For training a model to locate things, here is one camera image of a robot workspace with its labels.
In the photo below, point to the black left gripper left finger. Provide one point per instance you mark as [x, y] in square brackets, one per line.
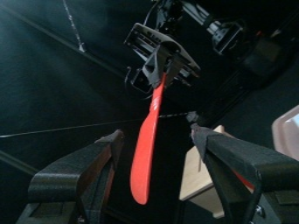
[74, 180]

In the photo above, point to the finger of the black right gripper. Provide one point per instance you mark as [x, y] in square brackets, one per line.
[175, 67]
[155, 65]

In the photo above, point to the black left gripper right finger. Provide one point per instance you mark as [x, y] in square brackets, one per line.
[253, 178]

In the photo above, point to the red straw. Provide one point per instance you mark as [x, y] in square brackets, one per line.
[145, 151]

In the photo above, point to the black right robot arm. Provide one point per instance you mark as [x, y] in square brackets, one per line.
[234, 38]

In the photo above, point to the pink plastic tray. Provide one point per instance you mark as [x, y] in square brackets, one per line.
[286, 134]

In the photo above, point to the silver frame clamp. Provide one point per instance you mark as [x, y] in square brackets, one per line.
[191, 117]
[82, 46]

